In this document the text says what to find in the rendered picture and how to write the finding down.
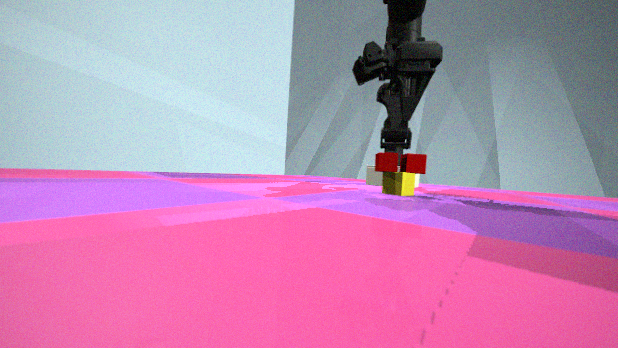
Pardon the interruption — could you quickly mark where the red cube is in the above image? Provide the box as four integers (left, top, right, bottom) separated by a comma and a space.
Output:
375, 153, 398, 172
400, 153, 426, 174

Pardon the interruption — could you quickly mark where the yellow cube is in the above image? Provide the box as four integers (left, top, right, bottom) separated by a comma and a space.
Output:
382, 172, 416, 196

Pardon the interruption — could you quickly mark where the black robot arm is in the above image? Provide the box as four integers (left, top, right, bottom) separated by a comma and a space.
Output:
352, 0, 427, 166

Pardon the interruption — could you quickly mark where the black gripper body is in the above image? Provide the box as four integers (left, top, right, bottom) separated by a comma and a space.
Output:
376, 30, 443, 102

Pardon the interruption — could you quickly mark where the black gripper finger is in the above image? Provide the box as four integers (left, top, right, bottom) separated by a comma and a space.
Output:
390, 67, 436, 122
378, 97, 402, 130

